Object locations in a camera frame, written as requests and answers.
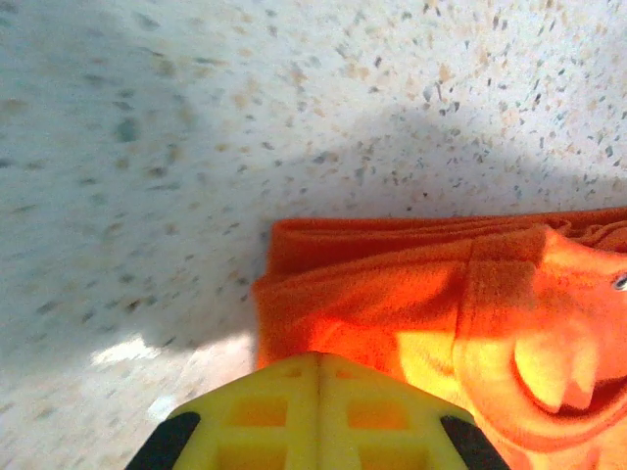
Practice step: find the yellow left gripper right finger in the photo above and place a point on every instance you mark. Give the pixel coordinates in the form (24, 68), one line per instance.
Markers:
(382, 431)

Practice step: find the orange t-shirt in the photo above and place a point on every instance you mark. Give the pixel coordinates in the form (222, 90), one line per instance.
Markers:
(441, 303)

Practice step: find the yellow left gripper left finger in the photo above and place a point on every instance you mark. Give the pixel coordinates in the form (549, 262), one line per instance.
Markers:
(264, 431)

